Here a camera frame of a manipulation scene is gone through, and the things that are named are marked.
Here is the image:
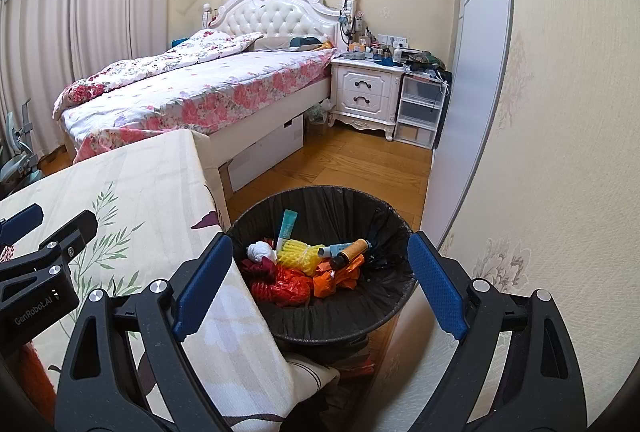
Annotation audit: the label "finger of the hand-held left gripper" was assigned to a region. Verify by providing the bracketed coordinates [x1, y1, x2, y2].
[0, 204, 45, 245]
[0, 210, 98, 293]

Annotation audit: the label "red foam fruit net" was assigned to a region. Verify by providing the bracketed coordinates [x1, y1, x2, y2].
[250, 264, 313, 309]

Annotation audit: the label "white carved nightstand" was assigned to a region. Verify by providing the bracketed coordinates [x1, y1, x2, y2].
[327, 56, 405, 143]

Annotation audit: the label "dark red wrapper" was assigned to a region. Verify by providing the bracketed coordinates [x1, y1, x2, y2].
[240, 258, 278, 283]

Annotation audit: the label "amber bottle with black cap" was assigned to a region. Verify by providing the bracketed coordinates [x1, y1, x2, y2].
[330, 238, 370, 270]

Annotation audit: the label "grey pillow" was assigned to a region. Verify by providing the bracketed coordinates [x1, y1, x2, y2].
[255, 36, 301, 51]

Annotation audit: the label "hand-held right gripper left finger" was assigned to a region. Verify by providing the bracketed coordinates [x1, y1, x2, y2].
[55, 232, 234, 432]

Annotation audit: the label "teal and white tube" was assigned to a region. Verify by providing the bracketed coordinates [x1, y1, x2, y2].
[276, 209, 298, 253]

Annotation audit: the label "yellow foam fruit net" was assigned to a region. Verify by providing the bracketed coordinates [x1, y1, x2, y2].
[277, 238, 326, 277]

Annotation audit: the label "white cardboard box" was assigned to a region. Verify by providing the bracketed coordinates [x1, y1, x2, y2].
[227, 117, 305, 193]

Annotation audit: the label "orange cloth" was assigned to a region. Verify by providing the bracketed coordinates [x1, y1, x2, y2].
[17, 344, 57, 423]

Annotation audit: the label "orange plastic wrapper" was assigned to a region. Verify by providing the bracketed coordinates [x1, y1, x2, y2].
[312, 257, 363, 299]

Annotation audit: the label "white sliding door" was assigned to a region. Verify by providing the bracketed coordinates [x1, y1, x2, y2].
[422, 0, 516, 253]

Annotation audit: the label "clear plastic drawer unit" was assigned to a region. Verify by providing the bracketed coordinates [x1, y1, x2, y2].
[392, 72, 446, 150]

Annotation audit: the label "white bed with tufted headboard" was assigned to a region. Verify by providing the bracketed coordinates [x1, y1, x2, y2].
[52, 0, 346, 193]

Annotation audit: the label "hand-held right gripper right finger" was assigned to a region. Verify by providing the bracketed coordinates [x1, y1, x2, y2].
[406, 231, 588, 432]

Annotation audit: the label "pink floral quilt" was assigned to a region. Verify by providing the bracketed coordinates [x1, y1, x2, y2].
[52, 30, 265, 113]

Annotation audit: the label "black trash bin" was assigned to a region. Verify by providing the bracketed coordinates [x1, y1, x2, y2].
[225, 185, 418, 360]

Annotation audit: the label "pile of nightstand clutter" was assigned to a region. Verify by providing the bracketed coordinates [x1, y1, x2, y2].
[345, 29, 453, 77]

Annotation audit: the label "clear plastic bag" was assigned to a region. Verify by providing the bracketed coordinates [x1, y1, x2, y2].
[305, 102, 331, 135]

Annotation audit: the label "white tissue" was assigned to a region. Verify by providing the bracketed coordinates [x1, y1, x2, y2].
[246, 241, 278, 265]

